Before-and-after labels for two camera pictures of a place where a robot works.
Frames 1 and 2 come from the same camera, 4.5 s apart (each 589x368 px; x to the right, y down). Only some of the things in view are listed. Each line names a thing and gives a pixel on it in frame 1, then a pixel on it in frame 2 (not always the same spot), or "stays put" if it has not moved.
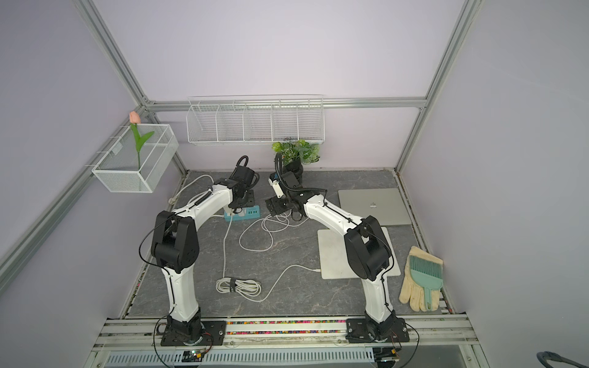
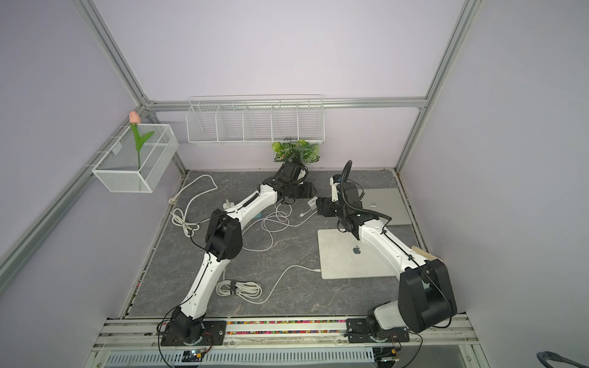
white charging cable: (245, 286) stays put
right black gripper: (273, 205) → (325, 203)
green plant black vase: (294, 154) stays put
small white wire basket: (137, 160) stays put
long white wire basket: (255, 119) stays put
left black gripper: (251, 192) → (309, 191)
